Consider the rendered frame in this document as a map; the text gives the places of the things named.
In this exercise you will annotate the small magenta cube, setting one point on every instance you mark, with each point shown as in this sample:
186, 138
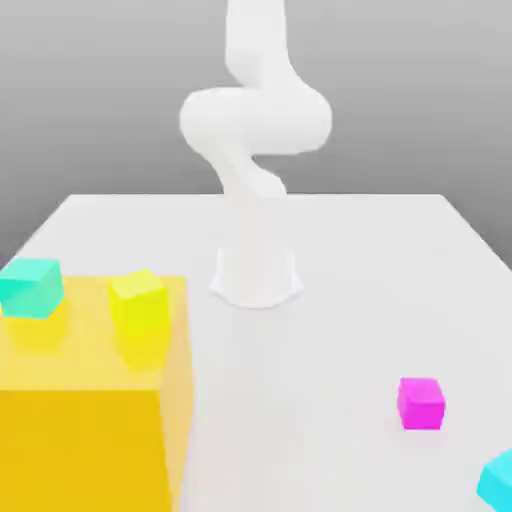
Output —
420, 404

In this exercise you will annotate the small teal cube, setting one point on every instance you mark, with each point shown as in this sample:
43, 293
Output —
32, 290

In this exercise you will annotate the small cyan cube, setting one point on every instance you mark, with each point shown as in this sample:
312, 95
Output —
498, 482

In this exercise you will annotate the large yellow box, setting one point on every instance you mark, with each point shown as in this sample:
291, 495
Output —
80, 440

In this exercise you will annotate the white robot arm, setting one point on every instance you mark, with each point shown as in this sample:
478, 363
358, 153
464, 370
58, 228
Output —
256, 120

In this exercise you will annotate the small yellow cube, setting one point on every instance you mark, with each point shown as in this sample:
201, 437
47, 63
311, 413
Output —
140, 308

